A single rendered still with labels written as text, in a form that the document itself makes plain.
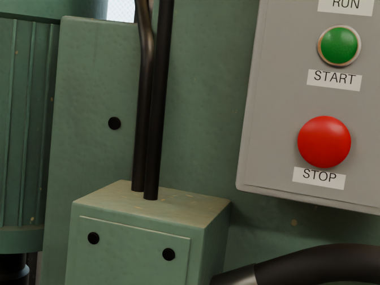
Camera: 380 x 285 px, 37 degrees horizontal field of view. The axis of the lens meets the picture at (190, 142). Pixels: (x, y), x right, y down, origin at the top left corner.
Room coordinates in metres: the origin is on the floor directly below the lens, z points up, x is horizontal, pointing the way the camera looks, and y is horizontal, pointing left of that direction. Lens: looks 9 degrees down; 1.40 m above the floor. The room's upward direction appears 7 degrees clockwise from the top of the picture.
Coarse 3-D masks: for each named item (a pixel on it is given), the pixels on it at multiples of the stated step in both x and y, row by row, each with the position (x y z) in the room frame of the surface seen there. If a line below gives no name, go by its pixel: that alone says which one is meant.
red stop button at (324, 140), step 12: (312, 120) 0.33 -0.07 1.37; (324, 120) 0.32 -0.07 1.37; (336, 120) 0.32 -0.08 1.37; (300, 132) 0.33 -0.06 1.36; (312, 132) 0.32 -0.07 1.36; (324, 132) 0.32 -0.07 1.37; (336, 132) 0.32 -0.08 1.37; (348, 132) 0.32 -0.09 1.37; (300, 144) 0.33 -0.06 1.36; (312, 144) 0.32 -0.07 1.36; (324, 144) 0.32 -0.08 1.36; (336, 144) 0.32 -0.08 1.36; (348, 144) 0.32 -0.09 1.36; (312, 156) 0.32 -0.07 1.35; (324, 156) 0.32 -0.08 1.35; (336, 156) 0.32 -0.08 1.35
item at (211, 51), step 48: (192, 0) 0.42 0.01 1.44; (240, 0) 0.41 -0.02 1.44; (192, 48) 0.42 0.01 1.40; (240, 48) 0.41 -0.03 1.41; (192, 96) 0.42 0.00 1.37; (240, 96) 0.41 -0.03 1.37; (192, 144) 0.42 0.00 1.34; (192, 192) 0.42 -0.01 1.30; (240, 192) 0.41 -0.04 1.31; (240, 240) 0.40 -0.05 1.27; (288, 240) 0.40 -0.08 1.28; (336, 240) 0.39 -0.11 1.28
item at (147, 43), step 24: (144, 0) 0.47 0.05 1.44; (168, 0) 0.38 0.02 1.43; (144, 24) 0.43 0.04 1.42; (168, 24) 0.38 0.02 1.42; (144, 48) 0.41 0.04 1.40; (168, 48) 0.38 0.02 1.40; (144, 72) 0.40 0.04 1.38; (168, 72) 0.39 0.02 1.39; (144, 96) 0.40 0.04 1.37; (144, 120) 0.40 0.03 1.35; (144, 144) 0.40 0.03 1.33; (144, 168) 0.40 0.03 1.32; (144, 192) 0.38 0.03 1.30
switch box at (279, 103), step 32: (288, 0) 0.34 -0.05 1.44; (256, 32) 0.35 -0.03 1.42; (288, 32) 0.34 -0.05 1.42; (320, 32) 0.34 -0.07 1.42; (256, 64) 0.35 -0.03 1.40; (288, 64) 0.34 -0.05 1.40; (320, 64) 0.33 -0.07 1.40; (352, 64) 0.33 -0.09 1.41; (256, 96) 0.34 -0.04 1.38; (288, 96) 0.34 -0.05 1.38; (320, 96) 0.33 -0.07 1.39; (352, 96) 0.33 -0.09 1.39; (256, 128) 0.34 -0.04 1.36; (288, 128) 0.34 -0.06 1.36; (352, 128) 0.33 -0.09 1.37; (256, 160) 0.34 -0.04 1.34; (288, 160) 0.34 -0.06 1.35; (352, 160) 0.33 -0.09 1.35; (256, 192) 0.34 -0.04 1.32; (288, 192) 0.34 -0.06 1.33; (320, 192) 0.33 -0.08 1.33; (352, 192) 0.33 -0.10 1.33
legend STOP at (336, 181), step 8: (296, 168) 0.34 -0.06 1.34; (296, 176) 0.34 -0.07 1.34; (304, 176) 0.33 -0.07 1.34; (312, 176) 0.33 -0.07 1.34; (320, 176) 0.33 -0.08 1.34; (328, 176) 0.33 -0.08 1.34; (336, 176) 0.33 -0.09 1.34; (344, 176) 0.33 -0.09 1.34; (312, 184) 0.33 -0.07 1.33; (320, 184) 0.33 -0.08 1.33; (328, 184) 0.33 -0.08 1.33; (336, 184) 0.33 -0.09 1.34
